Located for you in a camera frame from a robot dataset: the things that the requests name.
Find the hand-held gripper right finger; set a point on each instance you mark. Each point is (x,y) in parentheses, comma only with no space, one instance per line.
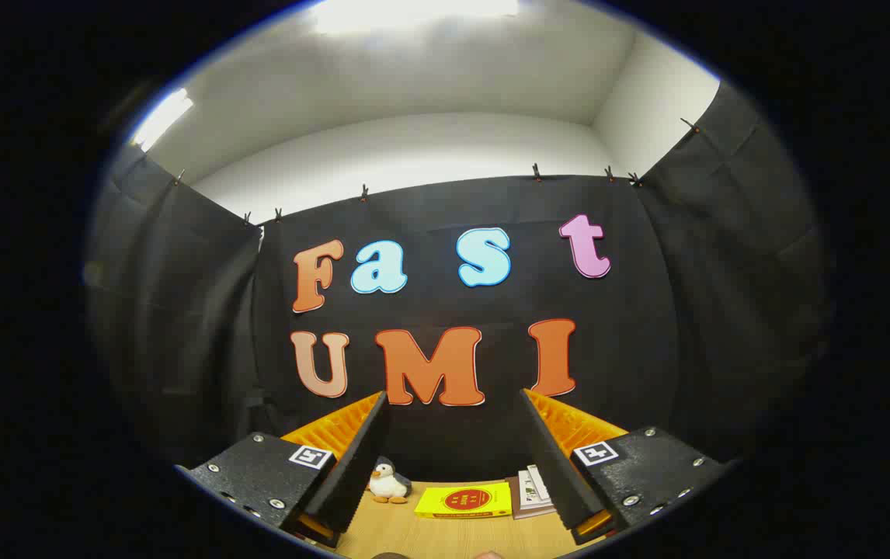
(554,458)

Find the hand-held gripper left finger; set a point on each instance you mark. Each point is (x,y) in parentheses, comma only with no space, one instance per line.
(359,458)

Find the penguin plush toy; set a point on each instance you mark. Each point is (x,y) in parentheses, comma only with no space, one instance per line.
(388,485)

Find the yellow book with red circle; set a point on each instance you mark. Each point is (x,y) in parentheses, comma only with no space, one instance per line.
(464,501)

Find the row of small cloth clips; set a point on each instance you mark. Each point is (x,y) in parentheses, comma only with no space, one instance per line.
(537,171)

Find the ceiling light panel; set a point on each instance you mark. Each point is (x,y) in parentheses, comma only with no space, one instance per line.
(161,118)

